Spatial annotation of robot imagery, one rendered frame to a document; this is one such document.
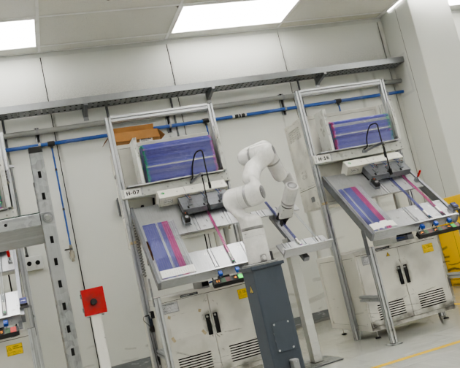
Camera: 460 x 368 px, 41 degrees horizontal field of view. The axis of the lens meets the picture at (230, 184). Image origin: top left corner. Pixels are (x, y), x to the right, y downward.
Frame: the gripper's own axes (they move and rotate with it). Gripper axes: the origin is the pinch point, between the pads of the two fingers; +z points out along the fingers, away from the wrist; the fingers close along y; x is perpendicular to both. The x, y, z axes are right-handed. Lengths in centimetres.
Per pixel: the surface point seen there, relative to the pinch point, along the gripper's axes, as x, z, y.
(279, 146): -179, 81, -105
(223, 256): 9.6, 8.9, 45.6
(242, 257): 14.4, 8.0, 34.3
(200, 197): -42, 4, 41
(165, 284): 18, 12, 86
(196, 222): -26, 10, 49
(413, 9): -219, -38, -259
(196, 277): 19, 11, 67
